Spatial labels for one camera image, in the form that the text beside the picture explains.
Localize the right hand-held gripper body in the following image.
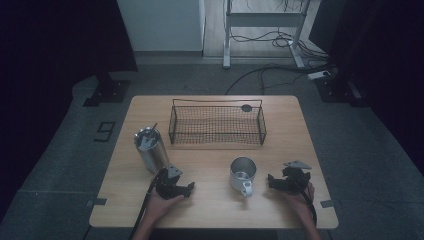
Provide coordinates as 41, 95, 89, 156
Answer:
281, 160, 313, 195

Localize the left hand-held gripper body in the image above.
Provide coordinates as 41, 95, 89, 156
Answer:
153, 164, 184, 201

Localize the stainless steel tumbler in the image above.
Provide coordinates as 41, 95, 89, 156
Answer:
133, 126, 170, 174

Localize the silver mug with white handle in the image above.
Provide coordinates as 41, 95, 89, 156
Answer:
229, 156, 258, 198

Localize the black wire mesh basket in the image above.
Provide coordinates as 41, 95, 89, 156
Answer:
168, 98, 268, 146

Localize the person's left hand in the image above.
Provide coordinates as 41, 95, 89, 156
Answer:
146, 192, 185, 222

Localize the metal straw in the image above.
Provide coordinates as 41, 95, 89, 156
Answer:
146, 122, 159, 141

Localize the black tape floor mark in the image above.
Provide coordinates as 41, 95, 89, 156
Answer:
93, 121, 117, 144

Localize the black stand base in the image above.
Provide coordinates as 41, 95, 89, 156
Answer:
314, 73, 368, 108
82, 71, 131, 108

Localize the white power strip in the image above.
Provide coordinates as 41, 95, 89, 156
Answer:
307, 70, 332, 81

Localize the dark curtain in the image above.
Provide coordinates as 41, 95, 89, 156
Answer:
309, 0, 424, 174
0, 0, 138, 214

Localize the right hand-held gripper cable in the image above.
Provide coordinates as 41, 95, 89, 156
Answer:
298, 184, 318, 226

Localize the long black floor cable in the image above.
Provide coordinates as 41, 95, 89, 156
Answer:
224, 62, 336, 96

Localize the tangle of black floor cables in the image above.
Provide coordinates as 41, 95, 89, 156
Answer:
229, 29, 329, 62

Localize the white metal desk frame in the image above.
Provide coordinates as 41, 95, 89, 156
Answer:
222, 0, 314, 70

